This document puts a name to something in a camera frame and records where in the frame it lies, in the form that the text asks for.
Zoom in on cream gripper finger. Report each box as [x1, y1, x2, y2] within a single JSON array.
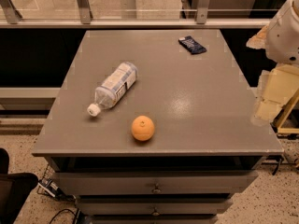
[[246, 25, 268, 49]]

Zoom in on dark blue rxbar wrapper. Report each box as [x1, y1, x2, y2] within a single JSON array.
[[178, 35, 206, 55]]

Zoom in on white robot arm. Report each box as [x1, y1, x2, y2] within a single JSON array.
[[246, 0, 299, 126]]

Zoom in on grey drawer cabinet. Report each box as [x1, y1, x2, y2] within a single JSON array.
[[34, 30, 283, 224]]

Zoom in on clear plastic water bottle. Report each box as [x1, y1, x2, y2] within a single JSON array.
[[87, 62, 138, 117]]

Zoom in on orange fruit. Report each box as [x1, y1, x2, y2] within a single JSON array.
[[131, 116, 155, 142]]

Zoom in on upper grey drawer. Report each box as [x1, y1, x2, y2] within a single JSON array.
[[52, 171, 258, 196]]

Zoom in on grey drawer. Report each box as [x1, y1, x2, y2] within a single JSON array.
[[52, 171, 258, 196], [77, 198, 233, 216]]

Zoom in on lower grey drawer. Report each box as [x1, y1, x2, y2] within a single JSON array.
[[77, 198, 233, 216]]

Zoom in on metal glass railing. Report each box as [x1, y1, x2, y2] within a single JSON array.
[[0, 0, 286, 29]]

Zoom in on small box on floor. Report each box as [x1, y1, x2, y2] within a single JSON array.
[[38, 178, 63, 198]]

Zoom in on black office chair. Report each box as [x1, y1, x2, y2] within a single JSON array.
[[0, 148, 38, 224]]

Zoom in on yellow wooden frame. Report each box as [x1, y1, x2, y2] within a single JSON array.
[[275, 89, 299, 135]]

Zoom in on black floor cable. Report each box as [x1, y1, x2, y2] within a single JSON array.
[[48, 208, 82, 224]]

